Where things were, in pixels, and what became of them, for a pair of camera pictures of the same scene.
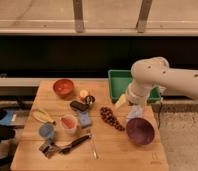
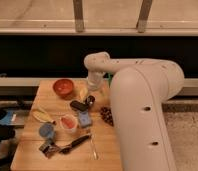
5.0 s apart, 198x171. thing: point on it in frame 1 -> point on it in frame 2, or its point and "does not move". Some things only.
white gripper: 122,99 -> 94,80
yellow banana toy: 38,114 does not move
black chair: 0,133 does not move
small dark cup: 89,100 does not move
